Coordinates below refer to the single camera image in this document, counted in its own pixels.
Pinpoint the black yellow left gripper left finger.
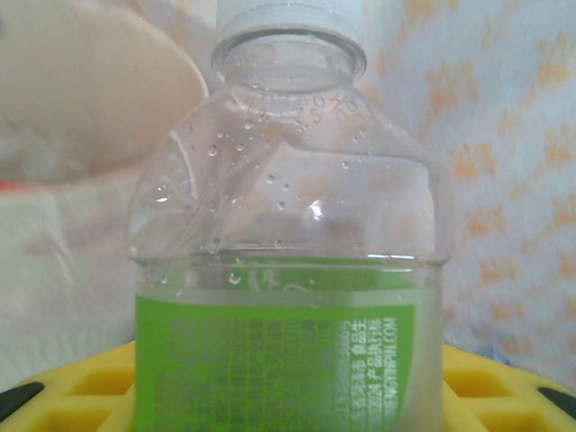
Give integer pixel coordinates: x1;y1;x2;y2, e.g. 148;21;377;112
0;339;139;432

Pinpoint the green label clear bottle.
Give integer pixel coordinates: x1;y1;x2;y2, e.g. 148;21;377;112
123;0;455;432

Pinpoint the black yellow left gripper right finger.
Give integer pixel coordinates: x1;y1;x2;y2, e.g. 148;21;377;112
443;345;576;432

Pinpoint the beige plastic bin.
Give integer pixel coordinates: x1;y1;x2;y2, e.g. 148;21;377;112
0;0;211;194

